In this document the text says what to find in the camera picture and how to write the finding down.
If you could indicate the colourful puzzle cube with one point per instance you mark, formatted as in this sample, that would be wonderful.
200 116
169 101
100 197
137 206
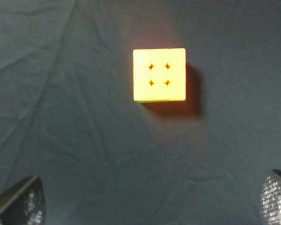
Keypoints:
159 75

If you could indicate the black tablecloth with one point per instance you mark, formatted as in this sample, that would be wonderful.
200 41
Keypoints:
67 112

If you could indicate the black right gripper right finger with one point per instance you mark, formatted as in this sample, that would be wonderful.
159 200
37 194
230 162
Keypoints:
271 198

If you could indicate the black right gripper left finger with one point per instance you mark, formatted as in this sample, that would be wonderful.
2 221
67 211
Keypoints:
23 203

